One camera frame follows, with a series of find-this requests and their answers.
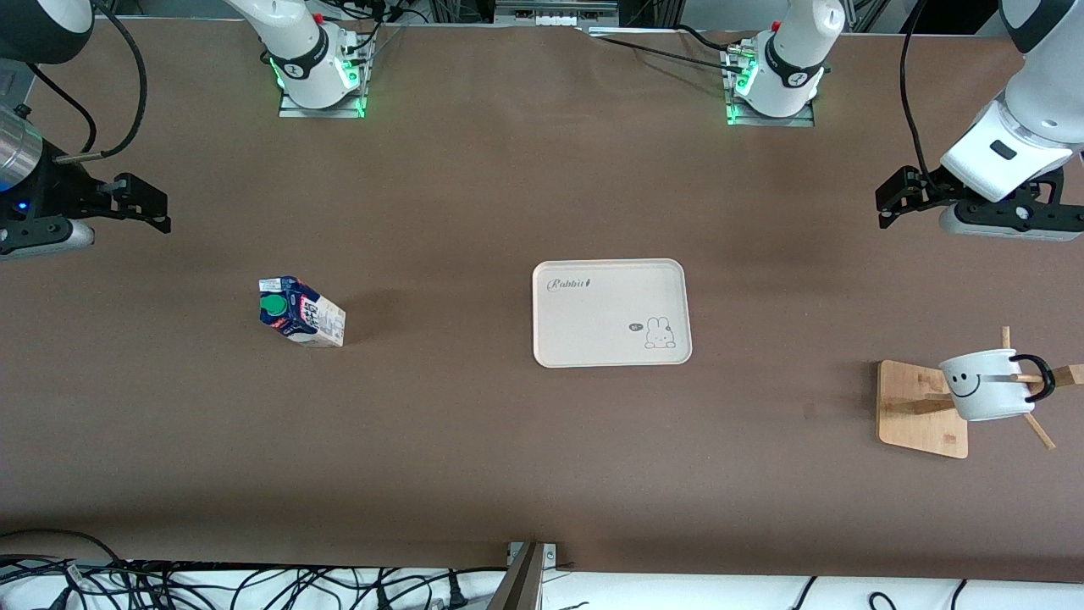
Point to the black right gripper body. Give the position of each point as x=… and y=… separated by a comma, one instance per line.
x=61, y=188

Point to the blue milk carton green cap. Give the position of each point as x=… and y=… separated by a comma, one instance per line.
x=309, y=318

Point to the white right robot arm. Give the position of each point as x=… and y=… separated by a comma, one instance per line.
x=305, y=51

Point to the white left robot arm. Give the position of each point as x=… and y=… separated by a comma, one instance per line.
x=1029, y=127

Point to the cream tray with rabbit print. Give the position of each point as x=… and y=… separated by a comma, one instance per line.
x=593, y=322

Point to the wooden mug rack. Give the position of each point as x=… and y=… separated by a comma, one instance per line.
x=919, y=424

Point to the grey metal fixture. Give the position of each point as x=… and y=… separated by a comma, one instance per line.
x=555, y=13

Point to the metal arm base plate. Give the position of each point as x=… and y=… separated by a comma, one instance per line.
x=339, y=111
x=804, y=121

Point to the small metal bracket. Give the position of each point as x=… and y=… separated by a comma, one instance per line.
x=550, y=555

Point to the metal post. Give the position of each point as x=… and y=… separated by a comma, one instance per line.
x=523, y=585

